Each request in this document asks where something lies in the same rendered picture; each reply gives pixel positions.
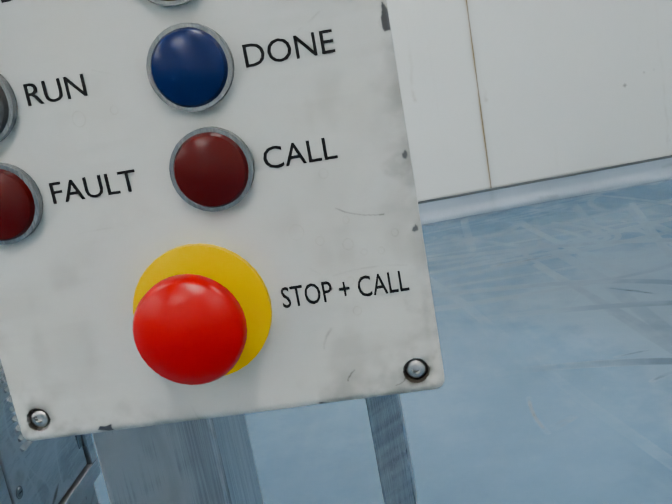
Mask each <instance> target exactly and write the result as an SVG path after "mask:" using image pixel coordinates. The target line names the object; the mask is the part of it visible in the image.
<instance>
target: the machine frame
mask: <svg viewBox="0 0 672 504"><path fill-rule="evenodd" d="M365 400H366V405H367V411H368V417H369V422H370V428H371V433H372V439H373V444H374V450H375V456H376V461H377V467H378V472H379V478H380V483H381V489H382V495H383V500H384V504H417V493H416V487H415V481H414V475H413V469H412V463H411V457H410V451H409V445H408V439H407V434H406V428H405V422H404V416H403V410H402V404H401V398H400V394H394V395H386V396H378V397H371V398H365ZM92 436H93V439H94V443H95V447H96V451H97V454H98V458H99V462H100V466H101V469H102V473H103V477H104V481H105V484H106V488H107V492H108V496H109V499H110V503H111V504H264V503H263V498H262V494H261V489H260V484H259V480H258V475H257V471H256V466H255V462H254V457H253V452H252V448H251V443H250V439H249V434H248V429H247V425H246V420H245V416H244V414H238V415H231V416H223V417H215V418H207V419H200V420H192V421H184V422H176V423H169V424H161V425H153V426H145V427H137V428H130V429H122V430H114V431H106V432H99V433H92Z"/></svg>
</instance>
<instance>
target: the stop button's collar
mask: <svg viewBox="0 0 672 504"><path fill-rule="evenodd" d="M397 272H398V278H399V284H400V290H401V291H408V290H410V289H409V287H408V288H402V282H401V276H400V271H397ZM179 274H195V275H201V276H204V277H208V278H210V279H212V280H214V281H217V282H218V283H220V284H221V285H223V286H224V287H226V288H227V289H228V290H229V291H230V292H231V293H232V294H233V295H234V296H235V298H236V299H237V301H238V302H239V304H240V305H241V307H242V309H243V312H244V315H245V318H246V323H247V340H246V344H245V347H244V350H243V352H242V354H241V356H240V358H239V360H238V362H237V363H236V364H235V366H234V367H233V368H232V369H231V370H230V371H229V372H228V373H227V374H226V375H229V374H231V373H233V372H236V371H238V370H240V369H241V368H243V367H244V366H246V365H248V364H249V363H250V362H251V361H252V360H253V359H254V358H255V357H256V356H257V354H258V353H259V352H260V350H261V349H262V347H263V345H264V343H265V341H266V339H267V337H268V335H269V331H270V327H271V322H272V306H271V300H270V296H269V293H268V289H267V287H266V285H265V283H264V281H263V279H262V278H261V276H260V275H259V274H258V272H257V271H256V270H255V268H253V267H252V266H251V265H250V264H249V263H248V262H247V261H246V260H245V259H243V258H242V257H241V256H239V255H238V254H236V253H234V252H232V251H230V250H228V249H226V248H223V247H219V246H216V245H211V244H202V243H198V244H187V245H183V246H179V247H176V248H173V249H171V250H169V251H167V252H165V253H164V254H162V255H161V256H159V257H158V258H156V259H155V260H154V261H153V262H152V263H151V264H150V265H149V266H148V268H147V269H146V270H145V271H144V273H143V274H142V276H141V277H140V279H139V282H138V284H137V286H136V289H135V293H134V298H133V316H134V313H135V310H136V308H137V305H138V303H139V302H140V300H141V299H142V297H143V296H144V295H145V294H146V293H147V292H148V291H149V290H150V289H151V288H152V287H153V286H154V285H155V284H157V283H158V282H160V281H161V280H163V279H166V278H168V277H171V276H175V275H179ZM387 278H388V284H389V290H390V293H394V292H399V289H394V290H392V288H391V282H390V276H389V272H387ZM363 279H369V280H370V276H366V275H365V276H362V277H360V279H359V281H358V289H359V292H360V293H361V294H362V295H363V296H367V297H368V296H371V295H372V294H373V292H372V291H371V292H370V293H368V294H367V293H364V292H362V290H361V288H360V282H361V280H363ZM378 279H379V281H380V283H381V285H380V286H377V285H378ZM325 284H327V285H328V286H329V290H325V289H324V285H325ZM311 286H312V287H315V288H316V289H317V292H318V298H317V300H315V301H311V300H310V299H309V298H308V296H307V289H308V288H309V287H311ZM321 286H322V291H323V296H324V302H327V300H326V295H325V293H329V292H330V291H331V284H330V283H329V282H326V281H325V282H321ZM297 288H302V285H298V286H291V287H289V289H295V293H296V298H297V303H298V306H300V302H299V296H298V291H297ZM380 288H384V290H385V292H386V294H387V293H388V291H387V289H386V287H385V285H384V283H383V282H382V280H381V278H380V276H379V274H377V277H376V284H375V291H374V295H376V292H377V289H380ZM284 290H287V291H288V288H287V287H284V288H282V289H281V294H282V296H283V297H284V298H285V299H287V300H288V302H289V305H285V304H284V303H283V306H284V307H285V308H289V307H290V306H291V300H290V299H289V297H287V296H286V295H285V294H284V293H283V291H284ZM305 297H306V300H307V301H308V302H309V303H311V304H316V303H318V302H319V300H320V290H319V288H318V287H317V286H316V285H315V284H311V283H310V284H308V285H307V286H306V288H305Z"/></svg>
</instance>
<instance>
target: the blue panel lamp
mask: <svg viewBox="0 0 672 504"><path fill-rule="evenodd" d="M151 73H152V77H153V80H154V83H155V85H156V86H157V88H158V90H159V91H160V92H161V94H162V95H163V96H164V97H166V98H167V99H168V100H169V101H171V102H173V103H175V104H177V105H180V106H183V107H199V106H203V105H206V104H207V103H209V102H211V101H212V100H214V99H215V98H216V97H217V96H218V95H219V94H220V92H221V91H222V89H223V87H224V86H225V83H226V80H227V75H228V64H227V59H226V55H225V53H224V51H223V49H222V47H221V45H220V44H219V43H218V42H217V40H216V39H215V38H213V37H212V36H211V35H210V34H208V33H206V32H205V31H203V30H200V29H197V28H190V27H185V28H179V29H175V30H173V31H171V32H169V33H167V34H166V35H165V36H163V37H162V38H161V39H160V41H159V42H158V43H157V44H156V47H155V49H154V51H153V54H152V58H151Z"/></svg>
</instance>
